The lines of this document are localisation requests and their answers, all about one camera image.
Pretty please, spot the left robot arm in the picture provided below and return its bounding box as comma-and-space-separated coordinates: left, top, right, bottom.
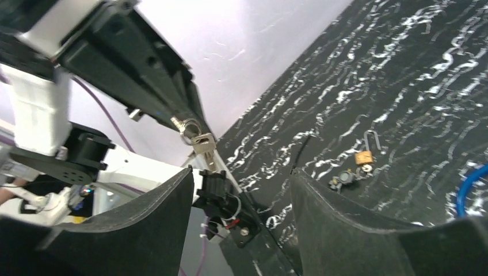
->
1, 1, 218, 225

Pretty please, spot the small brass padlock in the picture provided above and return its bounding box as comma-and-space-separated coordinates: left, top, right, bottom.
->
354, 130, 381, 166

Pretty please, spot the blue cable lock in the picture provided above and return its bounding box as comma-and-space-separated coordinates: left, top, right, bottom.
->
455, 164, 487, 218

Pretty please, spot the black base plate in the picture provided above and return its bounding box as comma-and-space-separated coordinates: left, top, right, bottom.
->
192, 169, 302, 276

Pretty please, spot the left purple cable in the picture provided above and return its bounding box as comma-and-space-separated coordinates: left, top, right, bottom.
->
0, 72, 214, 276

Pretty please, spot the black cable padlock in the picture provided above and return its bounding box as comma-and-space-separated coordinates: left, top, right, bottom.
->
290, 135, 312, 174

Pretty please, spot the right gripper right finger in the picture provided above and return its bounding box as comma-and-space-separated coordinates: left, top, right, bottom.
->
289, 170, 487, 275

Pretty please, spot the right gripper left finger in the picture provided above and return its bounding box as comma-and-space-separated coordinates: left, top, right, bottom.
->
1, 168, 194, 275

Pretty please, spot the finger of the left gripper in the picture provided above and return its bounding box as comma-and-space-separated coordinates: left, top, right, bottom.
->
57, 7, 209, 132

